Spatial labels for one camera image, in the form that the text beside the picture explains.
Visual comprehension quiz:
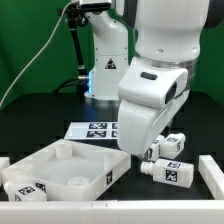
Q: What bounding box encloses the white square tabletop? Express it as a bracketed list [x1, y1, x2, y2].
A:
[2, 139, 131, 201]

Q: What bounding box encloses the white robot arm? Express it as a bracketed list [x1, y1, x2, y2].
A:
[85, 0, 224, 157]

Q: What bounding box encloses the white fiducial marker sheet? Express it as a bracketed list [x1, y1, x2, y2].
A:
[64, 122, 118, 140]

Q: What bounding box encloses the grey cable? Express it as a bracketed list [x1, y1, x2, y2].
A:
[0, 0, 81, 108]

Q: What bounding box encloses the white front wall rail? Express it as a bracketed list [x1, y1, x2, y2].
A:
[0, 200, 224, 224]

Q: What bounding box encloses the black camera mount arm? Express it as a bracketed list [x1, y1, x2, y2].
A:
[54, 2, 88, 95]

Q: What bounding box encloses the camera on mount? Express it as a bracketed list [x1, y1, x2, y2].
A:
[79, 0, 112, 11]

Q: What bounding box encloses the white right wall block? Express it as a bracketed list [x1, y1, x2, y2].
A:
[198, 155, 224, 200]

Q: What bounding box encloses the white wall block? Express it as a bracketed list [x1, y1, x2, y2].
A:
[0, 157, 10, 186]
[198, 155, 224, 200]

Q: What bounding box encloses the white left wall block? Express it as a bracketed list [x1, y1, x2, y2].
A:
[0, 157, 10, 186]

